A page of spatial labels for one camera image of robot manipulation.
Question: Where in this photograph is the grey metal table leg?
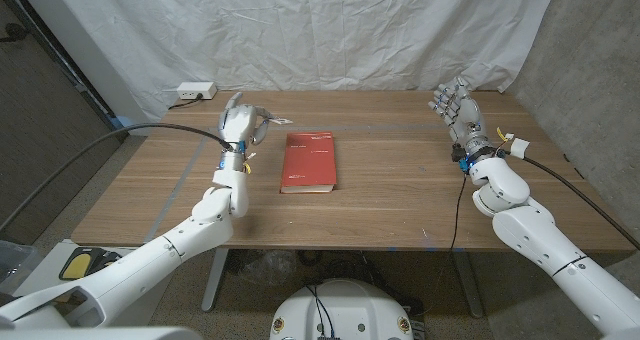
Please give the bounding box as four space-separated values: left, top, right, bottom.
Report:
201 248 230 314
452 251 485 320

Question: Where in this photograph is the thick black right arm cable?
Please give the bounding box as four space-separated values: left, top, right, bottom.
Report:
522 154 640 251

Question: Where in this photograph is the white wrinkled backdrop cloth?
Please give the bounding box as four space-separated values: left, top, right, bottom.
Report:
47 0 560 134

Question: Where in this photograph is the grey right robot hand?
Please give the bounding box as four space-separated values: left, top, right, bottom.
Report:
427 76 501 174

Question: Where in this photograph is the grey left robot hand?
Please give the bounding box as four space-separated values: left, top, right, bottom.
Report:
217 91 276 174

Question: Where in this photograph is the black power strip cord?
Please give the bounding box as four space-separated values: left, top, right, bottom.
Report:
167 93 204 111

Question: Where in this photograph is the thin black hanging cable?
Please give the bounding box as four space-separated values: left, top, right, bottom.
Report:
449 174 468 252

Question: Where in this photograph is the yellow black foot pedal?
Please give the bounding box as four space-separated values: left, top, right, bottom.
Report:
58 247 107 282
102 252 130 272

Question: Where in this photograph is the clear plastic bag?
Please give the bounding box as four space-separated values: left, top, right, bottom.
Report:
239 249 301 287

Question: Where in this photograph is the white tag on cable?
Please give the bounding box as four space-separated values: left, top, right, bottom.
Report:
509 137 530 160

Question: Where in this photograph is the clear plastic bin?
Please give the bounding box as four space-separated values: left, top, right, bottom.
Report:
0 239 42 296

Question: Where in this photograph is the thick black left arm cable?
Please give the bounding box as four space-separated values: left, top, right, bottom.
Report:
0 123 234 232

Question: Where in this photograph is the red hardcover book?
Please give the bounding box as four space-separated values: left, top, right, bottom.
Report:
279 131 338 195

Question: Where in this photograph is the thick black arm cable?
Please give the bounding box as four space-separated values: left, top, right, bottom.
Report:
0 123 234 232
522 154 640 251

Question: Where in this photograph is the white pedal platform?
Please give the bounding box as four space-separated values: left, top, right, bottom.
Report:
14 239 171 327

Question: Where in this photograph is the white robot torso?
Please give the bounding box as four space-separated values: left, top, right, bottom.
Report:
269 278 415 340

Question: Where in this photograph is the white power strip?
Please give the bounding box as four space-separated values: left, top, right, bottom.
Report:
176 81 218 101

